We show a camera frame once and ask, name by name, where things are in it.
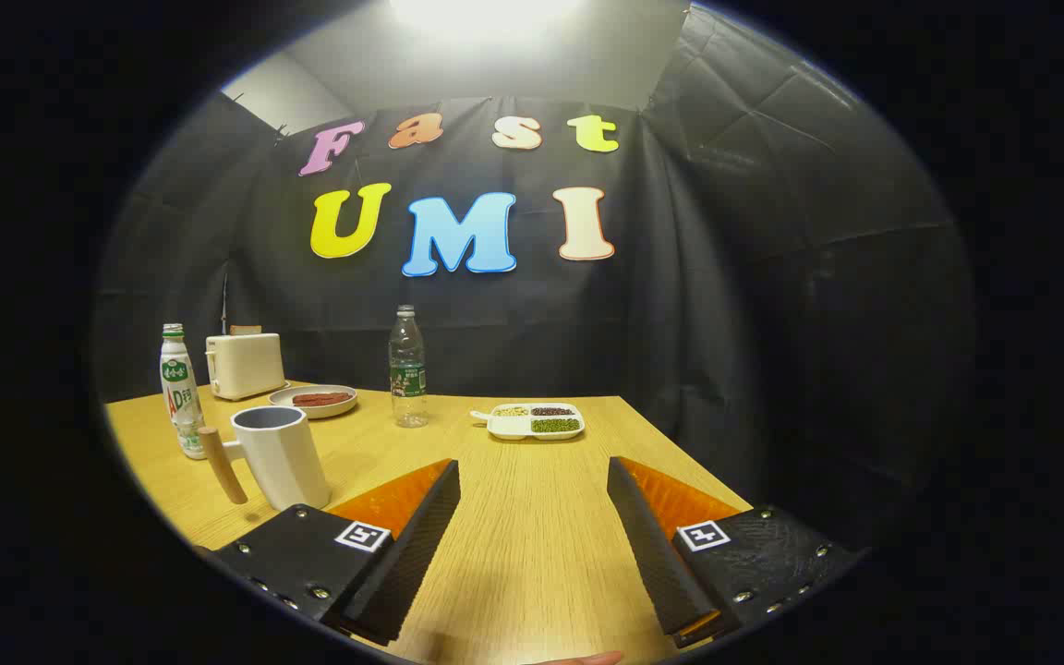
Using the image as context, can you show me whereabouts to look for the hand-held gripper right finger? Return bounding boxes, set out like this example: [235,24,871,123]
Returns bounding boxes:
[606,456,867,649]

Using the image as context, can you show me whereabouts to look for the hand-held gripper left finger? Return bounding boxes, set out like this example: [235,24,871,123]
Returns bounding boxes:
[209,458,462,647]

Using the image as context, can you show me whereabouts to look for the white cup wooden handle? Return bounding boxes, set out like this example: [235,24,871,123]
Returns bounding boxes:
[198,405,332,513]

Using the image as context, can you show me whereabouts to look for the white juice bottle green label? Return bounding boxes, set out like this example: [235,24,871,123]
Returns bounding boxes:
[160,323,210,460]

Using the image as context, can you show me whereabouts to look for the clear plastic water bottle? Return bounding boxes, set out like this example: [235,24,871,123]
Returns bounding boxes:
[389,305,429,429]

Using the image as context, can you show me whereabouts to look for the wooden table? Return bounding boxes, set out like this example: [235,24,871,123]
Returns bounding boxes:
[105,381,755,665]

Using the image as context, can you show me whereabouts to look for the white divided dish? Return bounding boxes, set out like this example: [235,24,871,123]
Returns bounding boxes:
[470,403,586,441]

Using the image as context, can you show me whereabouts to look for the round beige plate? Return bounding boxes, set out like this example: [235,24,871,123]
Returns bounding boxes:
[268,384,358,420]

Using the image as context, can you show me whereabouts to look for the cream toaster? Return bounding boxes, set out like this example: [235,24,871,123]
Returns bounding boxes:
[205,332,288,401]

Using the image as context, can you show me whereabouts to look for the ceiling light panel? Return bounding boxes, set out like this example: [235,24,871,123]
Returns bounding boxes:
[389,0,588,38]

